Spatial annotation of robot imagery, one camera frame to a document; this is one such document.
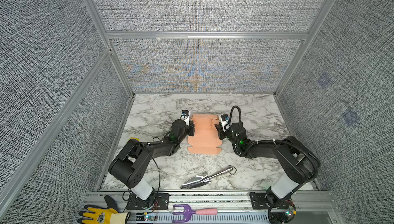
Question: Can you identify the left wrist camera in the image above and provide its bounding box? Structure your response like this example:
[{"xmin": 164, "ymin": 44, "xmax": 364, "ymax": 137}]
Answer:
[{"xmin": 180, "ymin": 110, "xmax": 190, "ymax": 125}]

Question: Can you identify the yellow black work glove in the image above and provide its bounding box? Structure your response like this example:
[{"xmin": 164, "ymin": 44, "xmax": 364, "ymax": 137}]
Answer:
[{"xmin": 77, "ymin": 195, "xmax": 130, "ymax": 224}]

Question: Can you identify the purple pink garden fork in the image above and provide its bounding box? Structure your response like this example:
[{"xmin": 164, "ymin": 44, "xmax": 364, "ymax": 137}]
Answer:
[{"xmin": 172, "ymin": 204, "xmax": 218, "ymax": 224}]

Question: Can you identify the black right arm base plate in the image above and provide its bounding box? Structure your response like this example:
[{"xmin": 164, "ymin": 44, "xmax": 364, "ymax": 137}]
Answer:
[{"xmin": 249, "ymin": 191, "xmax": 278, "ymax": 210}]

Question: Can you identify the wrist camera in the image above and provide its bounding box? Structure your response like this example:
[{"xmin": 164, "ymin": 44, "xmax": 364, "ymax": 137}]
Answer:
[
  {"xmin": 180, "ymin": 110, "xmax": 190, "ymax": 125},
  {"xmin": 219, "ymin": 113, "xmax": 229, "ymax": 131}
]

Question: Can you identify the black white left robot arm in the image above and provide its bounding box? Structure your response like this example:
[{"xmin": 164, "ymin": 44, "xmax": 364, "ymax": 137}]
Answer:
[{"xmin": 108, "ymin": 119, "xmax": 195, "ymax": 200}]

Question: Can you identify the silver metal garden trowel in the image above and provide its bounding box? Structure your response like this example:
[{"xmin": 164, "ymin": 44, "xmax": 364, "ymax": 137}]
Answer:
[{"xmin": 180, "ymin": 165, "xmax": 237, "ymax": 189}]

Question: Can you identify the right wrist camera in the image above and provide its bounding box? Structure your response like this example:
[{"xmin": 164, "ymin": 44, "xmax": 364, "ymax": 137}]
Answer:
[{"xmin": 219, "ymin": 113, "xmax": 229, "ymax": 131}]

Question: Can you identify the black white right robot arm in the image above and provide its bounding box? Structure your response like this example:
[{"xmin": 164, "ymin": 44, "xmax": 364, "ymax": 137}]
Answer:
[{"xmin": 215, "ymin": 106, "xmax": 321, "ymax": 202}]

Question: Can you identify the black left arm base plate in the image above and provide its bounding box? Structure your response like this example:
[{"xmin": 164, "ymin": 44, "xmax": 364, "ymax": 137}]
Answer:
[{"xmin": 126, "ymin": 193, "xmax": 170, "ymax": 211}]

